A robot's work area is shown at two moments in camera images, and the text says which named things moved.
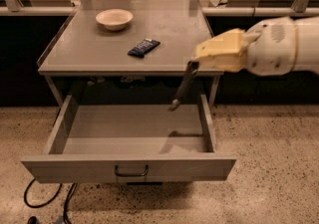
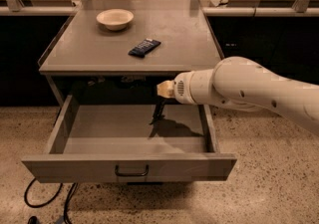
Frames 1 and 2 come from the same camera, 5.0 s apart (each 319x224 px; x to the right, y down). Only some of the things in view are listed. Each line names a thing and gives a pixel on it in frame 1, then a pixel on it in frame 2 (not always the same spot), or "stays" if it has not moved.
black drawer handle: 116,170 stays
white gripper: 270,49 -> 179,88
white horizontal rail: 207,11 stays
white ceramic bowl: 114,19 stays
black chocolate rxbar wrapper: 190,71 -> 159,110
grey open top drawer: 130,143 stays
